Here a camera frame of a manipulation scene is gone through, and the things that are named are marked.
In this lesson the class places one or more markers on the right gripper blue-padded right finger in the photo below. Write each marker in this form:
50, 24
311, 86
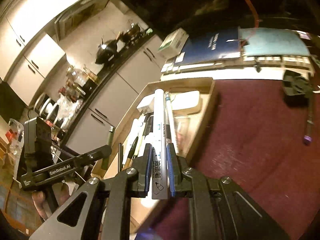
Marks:
219, 208

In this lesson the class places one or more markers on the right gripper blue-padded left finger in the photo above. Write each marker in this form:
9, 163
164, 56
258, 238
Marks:
100, 209

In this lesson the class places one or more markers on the yellow black pen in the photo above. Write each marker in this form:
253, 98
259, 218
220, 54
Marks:
131, 153

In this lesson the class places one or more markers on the white paint marker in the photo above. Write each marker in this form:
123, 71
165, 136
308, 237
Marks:
159, 160

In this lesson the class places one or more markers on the thin black stick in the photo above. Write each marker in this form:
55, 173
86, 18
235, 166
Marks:
120, 157

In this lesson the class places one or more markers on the clear ballpoint pen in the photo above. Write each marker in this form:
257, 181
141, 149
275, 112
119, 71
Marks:
171, 120

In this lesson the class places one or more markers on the thick black marker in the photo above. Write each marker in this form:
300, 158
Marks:
148, 126

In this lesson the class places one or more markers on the cream cartoon keychain case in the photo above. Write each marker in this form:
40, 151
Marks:
186, 103

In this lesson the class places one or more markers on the white power adapter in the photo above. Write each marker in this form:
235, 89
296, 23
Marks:
147, 104

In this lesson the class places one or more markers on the dark red table cloth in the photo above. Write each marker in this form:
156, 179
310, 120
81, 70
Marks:
255, 138

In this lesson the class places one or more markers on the brown cardboard tray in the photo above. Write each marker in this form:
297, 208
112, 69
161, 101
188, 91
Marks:
161, 172

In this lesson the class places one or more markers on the black wok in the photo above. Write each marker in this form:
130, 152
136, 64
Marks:
106, 50

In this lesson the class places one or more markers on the black marker purple cap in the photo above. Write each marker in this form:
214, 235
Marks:
309, 121

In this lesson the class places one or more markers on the white kitchen cabinets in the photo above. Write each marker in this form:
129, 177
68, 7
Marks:
114, 96

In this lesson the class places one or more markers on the black small fan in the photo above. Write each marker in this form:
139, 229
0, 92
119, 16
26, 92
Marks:
294, 84

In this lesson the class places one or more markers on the beige keyboard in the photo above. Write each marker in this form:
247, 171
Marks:
242, 68

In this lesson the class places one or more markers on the white green box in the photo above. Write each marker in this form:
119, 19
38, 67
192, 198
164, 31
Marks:
173, 43

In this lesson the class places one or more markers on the dark blue book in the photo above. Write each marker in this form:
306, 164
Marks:
217, 45

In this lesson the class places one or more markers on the light blue folder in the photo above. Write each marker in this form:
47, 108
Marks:
273, 42

